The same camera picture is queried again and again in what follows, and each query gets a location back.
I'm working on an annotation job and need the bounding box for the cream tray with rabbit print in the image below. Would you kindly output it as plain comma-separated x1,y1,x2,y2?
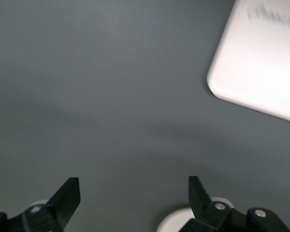
206,0,290,125

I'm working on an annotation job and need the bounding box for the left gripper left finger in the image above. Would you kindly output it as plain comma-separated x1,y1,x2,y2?
0,177,81,232

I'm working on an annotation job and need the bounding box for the round cream plate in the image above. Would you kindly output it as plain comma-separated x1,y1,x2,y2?
156,204,193,232

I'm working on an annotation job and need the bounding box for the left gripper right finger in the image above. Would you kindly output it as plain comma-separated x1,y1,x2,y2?
181,175,290,232

